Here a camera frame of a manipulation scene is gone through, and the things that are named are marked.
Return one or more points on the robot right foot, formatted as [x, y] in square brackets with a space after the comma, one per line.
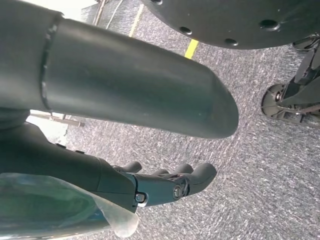
[271, 99]

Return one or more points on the black round robot torso plate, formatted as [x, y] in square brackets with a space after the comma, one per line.
[250, 20]

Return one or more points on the translucent plastic shield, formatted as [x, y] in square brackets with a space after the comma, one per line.
[50, 205]

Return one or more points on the yellow floor tape marker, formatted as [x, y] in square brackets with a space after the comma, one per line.
[191, 49]

